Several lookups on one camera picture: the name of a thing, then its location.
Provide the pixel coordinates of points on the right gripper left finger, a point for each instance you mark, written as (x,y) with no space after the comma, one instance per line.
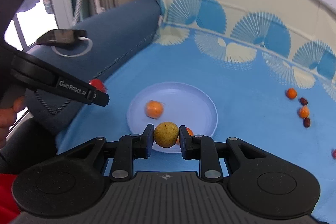
(127,149)

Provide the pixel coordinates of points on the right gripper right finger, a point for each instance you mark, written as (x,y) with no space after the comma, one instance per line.
(201,148)

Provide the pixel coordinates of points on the yellow-green round fruit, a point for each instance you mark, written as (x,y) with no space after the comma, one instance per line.
(166,134)

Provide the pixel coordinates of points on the orange fruit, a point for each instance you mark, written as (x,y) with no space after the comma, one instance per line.
(154,109)

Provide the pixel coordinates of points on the red fruit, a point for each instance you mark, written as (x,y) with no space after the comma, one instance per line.
(98,84)

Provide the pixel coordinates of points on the small orange kumquat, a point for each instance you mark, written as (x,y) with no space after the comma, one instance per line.
(291,93)

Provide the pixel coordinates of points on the dark red jujube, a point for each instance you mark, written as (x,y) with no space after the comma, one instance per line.
(303,101)
(307,122)

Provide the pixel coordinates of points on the small orange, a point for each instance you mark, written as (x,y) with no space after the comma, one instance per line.
(304,112)

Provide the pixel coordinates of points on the person's left hand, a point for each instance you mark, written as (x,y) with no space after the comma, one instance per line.
(8,118)

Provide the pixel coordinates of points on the light blue round plate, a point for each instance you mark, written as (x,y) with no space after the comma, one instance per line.
(183,104)

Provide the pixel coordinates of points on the black smartphone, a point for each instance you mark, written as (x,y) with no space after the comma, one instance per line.
(60,37)

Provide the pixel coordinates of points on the blue sofa armrest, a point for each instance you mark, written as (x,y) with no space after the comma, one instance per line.
(117,35)

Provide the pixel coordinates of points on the blue patterned sofa cover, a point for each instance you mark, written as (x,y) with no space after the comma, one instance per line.
(245,55)

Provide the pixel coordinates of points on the red sleeve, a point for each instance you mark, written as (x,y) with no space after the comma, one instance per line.
(8,207)

